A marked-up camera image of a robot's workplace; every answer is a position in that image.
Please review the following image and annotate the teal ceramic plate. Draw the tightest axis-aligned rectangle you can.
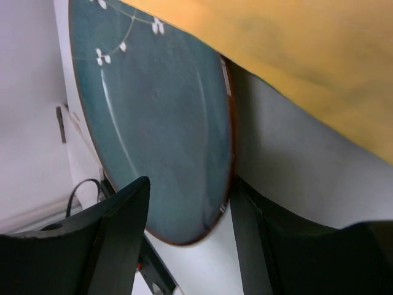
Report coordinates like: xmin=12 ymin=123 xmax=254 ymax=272
xmin=68 ymin=1 xmax=234 ymax=245

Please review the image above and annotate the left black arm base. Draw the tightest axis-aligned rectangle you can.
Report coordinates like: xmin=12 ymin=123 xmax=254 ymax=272
xmin=39 ymin=179 xmax=177 ymax=295

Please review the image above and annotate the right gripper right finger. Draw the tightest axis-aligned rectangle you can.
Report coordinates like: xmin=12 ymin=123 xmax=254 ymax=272
xmin=230 ymin=178 xmax=392 ymax=294

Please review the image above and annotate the yellow car-print cloth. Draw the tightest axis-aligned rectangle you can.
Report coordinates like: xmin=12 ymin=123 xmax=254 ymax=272
xmin=130 ymin=1 xmax=392 ymax=162

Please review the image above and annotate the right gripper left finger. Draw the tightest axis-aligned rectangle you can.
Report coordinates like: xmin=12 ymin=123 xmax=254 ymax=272
xmin=1 ymin=176 xmax=150 ymax=294

